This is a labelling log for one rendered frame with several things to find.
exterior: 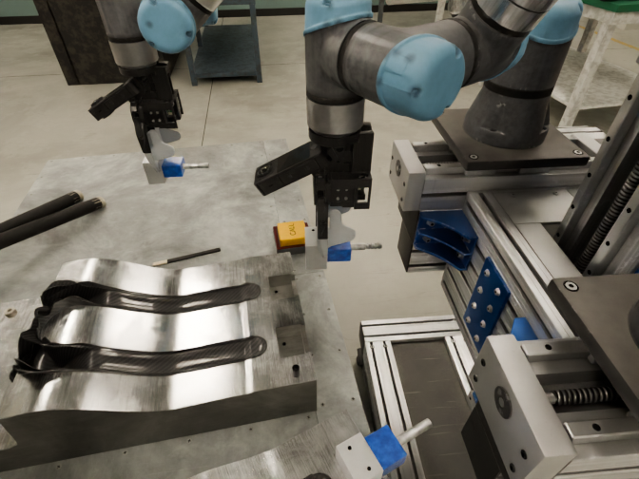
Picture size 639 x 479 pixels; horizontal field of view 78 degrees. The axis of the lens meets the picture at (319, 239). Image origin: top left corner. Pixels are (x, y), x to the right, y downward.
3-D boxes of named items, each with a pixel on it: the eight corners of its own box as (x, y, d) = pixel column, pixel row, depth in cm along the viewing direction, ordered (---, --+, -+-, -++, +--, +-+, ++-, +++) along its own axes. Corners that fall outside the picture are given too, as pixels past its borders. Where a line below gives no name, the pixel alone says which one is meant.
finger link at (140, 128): (148, 155, 78) (138, 108, 74) (141, 155, 78) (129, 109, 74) (155, 148, 82) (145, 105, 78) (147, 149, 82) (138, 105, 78)
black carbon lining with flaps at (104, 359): (261, 287, 69) (255, 247, 62) (270, 370, 57) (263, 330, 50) (44, 319, 64) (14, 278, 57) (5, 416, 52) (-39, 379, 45)
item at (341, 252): (377, 247, 71) (380, 224, 68) (382, 267, 67) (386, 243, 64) (305, 250, 71) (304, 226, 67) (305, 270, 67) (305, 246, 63)
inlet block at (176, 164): (211, 169, 91) (207, 148, 88) (209, 182, 88) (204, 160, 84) (153, 172, 91) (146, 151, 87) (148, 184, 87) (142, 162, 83)
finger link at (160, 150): (178, 175, 82) (168, 130, 78) (148, 176, 82) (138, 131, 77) (181, 170, 85) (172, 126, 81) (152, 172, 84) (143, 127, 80)
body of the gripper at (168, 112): (178, 132, 78) (162, 68, 70) (133, 134, 78) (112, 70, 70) (184, 116, 84) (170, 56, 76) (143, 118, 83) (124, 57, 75)
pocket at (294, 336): (305, 337, 63) (304, 323, 60) (311, 367, 59) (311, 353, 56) (277, 342, 62) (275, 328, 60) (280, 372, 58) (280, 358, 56)
